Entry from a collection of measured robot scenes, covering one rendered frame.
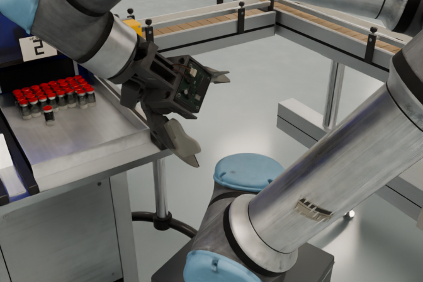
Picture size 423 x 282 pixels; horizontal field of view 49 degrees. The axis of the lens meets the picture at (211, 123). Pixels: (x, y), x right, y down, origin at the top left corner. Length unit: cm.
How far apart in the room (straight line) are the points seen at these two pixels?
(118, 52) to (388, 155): 33
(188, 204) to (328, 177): 174
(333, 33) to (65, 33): 117
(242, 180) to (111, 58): 28
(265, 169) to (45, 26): 39
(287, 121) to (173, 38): 64
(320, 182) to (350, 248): 158
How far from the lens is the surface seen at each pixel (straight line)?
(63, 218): 156
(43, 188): 98
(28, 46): 127
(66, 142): 110
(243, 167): 75
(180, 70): 61
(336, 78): 170
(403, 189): 163
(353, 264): 206
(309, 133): 185
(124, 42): 58
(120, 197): 160
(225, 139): 270
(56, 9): 54
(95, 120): 117
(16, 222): 151
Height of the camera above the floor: 146
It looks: 31 degrees down
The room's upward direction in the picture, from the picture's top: straight up
